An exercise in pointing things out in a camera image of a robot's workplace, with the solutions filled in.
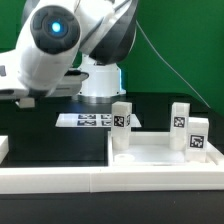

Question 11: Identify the white left fence bar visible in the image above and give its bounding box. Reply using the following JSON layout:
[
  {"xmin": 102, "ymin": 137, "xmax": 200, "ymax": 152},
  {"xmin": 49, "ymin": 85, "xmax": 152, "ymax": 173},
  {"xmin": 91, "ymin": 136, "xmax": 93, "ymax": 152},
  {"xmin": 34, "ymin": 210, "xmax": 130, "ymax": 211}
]
[{"xmin": 0, "ymin": 136, "xmax": 9, "ymax": 164}]

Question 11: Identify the white front fence bar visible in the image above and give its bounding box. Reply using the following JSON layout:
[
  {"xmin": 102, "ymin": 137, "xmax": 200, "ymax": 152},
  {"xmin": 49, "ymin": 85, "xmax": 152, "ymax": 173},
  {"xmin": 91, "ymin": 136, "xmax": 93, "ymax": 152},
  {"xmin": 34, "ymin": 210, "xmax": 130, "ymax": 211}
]
[{"xmin": 0, "ymin": 165, "xmax": 224, "ymax": 194}]

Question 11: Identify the white sheet with tags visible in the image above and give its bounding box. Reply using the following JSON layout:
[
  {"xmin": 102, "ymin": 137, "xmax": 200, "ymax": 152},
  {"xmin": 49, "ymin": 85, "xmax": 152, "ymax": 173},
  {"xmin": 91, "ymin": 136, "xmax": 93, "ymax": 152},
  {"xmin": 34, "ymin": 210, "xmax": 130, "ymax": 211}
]
[{"xmin": 55, "ymin": 113, "xmax": 141, "ymax": 127}]

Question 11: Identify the white fence bar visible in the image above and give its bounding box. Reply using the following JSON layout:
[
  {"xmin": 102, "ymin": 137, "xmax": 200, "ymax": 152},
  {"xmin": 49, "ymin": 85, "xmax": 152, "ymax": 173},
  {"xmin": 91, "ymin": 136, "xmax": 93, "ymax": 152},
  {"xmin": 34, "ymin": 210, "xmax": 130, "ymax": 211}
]
[
  {"xmin": 0, "ymin": 136, "xmax": 9, "ymax": 164},
  {"xmin": 0, "ymin": 165, "xmax": 224, "ymax": 194}
]

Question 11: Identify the white square table top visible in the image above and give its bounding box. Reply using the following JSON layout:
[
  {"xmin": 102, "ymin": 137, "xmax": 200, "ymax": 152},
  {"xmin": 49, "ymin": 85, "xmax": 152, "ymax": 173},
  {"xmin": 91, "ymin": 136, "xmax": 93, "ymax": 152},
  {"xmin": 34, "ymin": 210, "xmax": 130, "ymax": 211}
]
[{"xmin": 108, "ymin": 132, "xmax": 224, "ymax": 166}]

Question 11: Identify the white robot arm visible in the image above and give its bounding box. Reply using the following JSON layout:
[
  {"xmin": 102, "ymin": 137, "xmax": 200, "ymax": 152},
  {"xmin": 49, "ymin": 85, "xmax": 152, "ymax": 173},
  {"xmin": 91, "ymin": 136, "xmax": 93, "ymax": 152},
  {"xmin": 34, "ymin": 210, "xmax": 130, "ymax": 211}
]
[{"xmin": 0, "ymin": 0, "xmax": 139, "ymax": 100}]

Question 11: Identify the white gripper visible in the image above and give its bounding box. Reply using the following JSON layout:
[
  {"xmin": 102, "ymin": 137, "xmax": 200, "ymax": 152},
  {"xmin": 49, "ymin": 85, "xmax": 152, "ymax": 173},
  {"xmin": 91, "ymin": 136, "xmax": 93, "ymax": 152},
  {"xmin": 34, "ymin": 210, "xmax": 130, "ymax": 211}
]
[{"xmin": 50, "ymin": 69, "xmax": 89, "ymax": 97}]

